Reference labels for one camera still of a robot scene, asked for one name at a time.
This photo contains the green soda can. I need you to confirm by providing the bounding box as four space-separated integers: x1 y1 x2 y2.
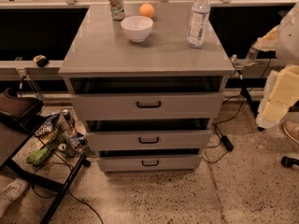
109 0 125 21

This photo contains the black tripod leg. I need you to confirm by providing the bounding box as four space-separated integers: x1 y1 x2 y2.
237 69 265 133

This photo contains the white shoe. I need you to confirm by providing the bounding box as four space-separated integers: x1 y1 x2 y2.
0 178 28 218

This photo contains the black power adapter cable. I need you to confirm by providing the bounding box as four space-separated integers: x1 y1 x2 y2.
202 58 273 165

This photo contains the pile of snack packages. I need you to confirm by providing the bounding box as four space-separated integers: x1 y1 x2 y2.
36 108 96 158

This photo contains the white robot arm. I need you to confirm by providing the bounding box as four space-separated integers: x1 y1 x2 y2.
254 3 299 129

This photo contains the tan shoe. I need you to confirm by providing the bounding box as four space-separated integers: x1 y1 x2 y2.
283 121 299 144

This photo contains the grey drawer cabinet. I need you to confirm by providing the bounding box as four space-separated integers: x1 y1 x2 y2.
59 3 234 159

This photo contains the small water bottle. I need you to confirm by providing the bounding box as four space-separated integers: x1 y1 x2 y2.
245 43 259 66

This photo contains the brown bag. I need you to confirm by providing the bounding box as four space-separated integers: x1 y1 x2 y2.
0 88 44 132

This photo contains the large clear water bottle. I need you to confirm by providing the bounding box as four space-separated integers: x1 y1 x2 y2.
187 0 211 49

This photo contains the black chair caster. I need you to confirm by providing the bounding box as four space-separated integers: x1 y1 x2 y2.
281 156 299 168

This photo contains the black metal table frame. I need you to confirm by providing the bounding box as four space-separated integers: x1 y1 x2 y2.
0 115 89 224

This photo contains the black tape measure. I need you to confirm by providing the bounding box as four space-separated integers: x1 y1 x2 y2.
33 55 49 67

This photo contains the orange fruit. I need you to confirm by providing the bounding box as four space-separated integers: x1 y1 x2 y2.
139 3 155 19

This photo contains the white bowl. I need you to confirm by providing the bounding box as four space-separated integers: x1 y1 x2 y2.
121 16 153 42

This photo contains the green snack bag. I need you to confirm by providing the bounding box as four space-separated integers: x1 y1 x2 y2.
26 142 59 166

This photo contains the grey drawer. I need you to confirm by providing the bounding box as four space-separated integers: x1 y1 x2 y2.
87 130 211 151
97 155 202 173
71 92 224 120

